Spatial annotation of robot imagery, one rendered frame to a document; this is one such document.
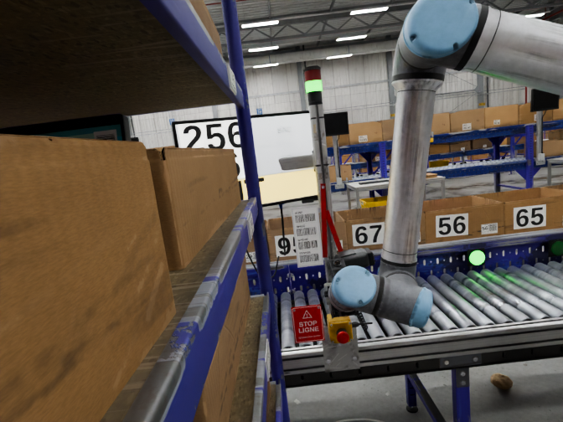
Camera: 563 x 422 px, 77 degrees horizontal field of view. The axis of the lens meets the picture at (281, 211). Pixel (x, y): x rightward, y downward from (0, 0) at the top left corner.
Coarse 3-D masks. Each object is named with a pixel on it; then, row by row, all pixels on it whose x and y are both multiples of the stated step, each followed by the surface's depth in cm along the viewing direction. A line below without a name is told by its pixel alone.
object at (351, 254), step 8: (360, 248) 114; (368, 248) 114; (336, 256) 113; (344, 256) 110; (352, 256) 110; (360, 256) 109; (368, 256) 110; (352, 264) 110; (360, 264) 110; (368, 264) 110
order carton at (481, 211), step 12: (432, 204) 203; (444, 204) 203; (456, 204) 203; (468, 204) 203; (480, 204) 195; (492, 204) 174; (432, 216) 175; (468, 216) 175; (480, 216) 175; (492, 216) 175; (432, 228) 176; (468, 228) 176; (480, 228) 176; (432, 240) 177; (444, 240) 177
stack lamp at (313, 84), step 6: (306, 72) 107; (312, 72) 106; (318, 72) 106; (306, 78) 107; (312, 78) 106; (318, 78) 106; (306, 84) 108; (312, 84) 106; (318, 84) 107; (306, 90) 109; (312, 90) 107
